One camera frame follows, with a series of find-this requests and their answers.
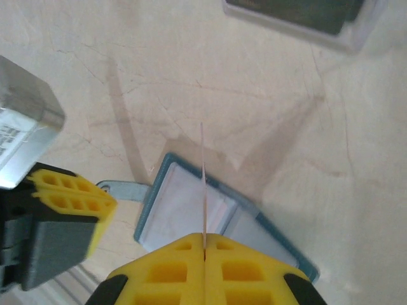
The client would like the dark credit card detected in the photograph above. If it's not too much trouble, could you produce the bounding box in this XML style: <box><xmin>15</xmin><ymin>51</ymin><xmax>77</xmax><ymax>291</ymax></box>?
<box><xmin>226</xmin><ymin>0</ymin><xmax>366</xmax><ymax>36</ymax></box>

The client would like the light grey credit card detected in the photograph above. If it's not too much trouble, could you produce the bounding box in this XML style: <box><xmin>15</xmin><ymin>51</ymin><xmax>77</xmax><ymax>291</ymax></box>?
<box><xmin>199</xmin><ymin>122</ymin><xmax>209</xmax><ymax>252</ymax></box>

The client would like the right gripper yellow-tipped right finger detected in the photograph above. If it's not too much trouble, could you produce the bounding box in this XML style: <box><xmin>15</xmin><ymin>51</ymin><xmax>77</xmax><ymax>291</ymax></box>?
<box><xmin>205</xmin><ymin>233</ymin><xmax>329</xmax><ymax>305</ymax></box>

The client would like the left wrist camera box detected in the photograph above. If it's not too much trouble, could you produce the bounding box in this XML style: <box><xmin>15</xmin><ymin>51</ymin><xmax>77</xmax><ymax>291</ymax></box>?
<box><xmin>0</xmin><ymin>54</ymin><xmax>67</xmax><ymax>191</ymax></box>

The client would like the clear plastic tray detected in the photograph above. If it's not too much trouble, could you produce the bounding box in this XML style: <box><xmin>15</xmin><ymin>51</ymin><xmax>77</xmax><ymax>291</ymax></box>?
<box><xmin>221</xmin><ymin>0</ymin><xmax>380</xmax><ymax>55</ymax></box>

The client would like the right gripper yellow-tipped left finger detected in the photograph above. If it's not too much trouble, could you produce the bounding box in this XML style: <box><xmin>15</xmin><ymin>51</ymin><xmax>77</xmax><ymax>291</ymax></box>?
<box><xmin>84</xmin><ymin>233</ymin><xmax>205</xmax><ymax>305</ymax></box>

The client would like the pale pink printed card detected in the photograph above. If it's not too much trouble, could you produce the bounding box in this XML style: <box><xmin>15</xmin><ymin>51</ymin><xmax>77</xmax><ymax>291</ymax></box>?
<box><xmin>142</xmin><ymin>164</ymin><xmax>239</xmax><ymax>252</ymax></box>

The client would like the teal card holder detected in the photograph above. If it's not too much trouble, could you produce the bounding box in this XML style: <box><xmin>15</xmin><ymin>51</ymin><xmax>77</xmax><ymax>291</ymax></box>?
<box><xmin>95</xmin><ymin>152</ymin><xmax>321</xmax><ymax>284</ymax></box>

